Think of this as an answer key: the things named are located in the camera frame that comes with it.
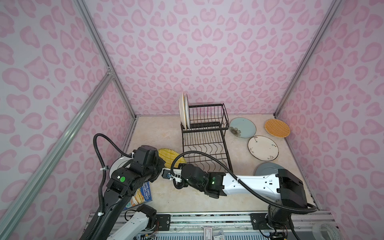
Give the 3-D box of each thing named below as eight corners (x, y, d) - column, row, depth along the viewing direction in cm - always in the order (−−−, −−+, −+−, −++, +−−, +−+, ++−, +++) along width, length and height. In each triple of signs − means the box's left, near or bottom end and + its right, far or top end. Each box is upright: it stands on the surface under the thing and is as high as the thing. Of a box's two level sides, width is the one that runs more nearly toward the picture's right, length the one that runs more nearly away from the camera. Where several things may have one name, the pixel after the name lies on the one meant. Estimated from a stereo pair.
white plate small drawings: (251, 161, 97) (251, 159, 95) (245, 137, 109) (245, 135, 107) (281, 161, 97) (282, 159, 95) (271, 137, 109) (272, 135, 107)
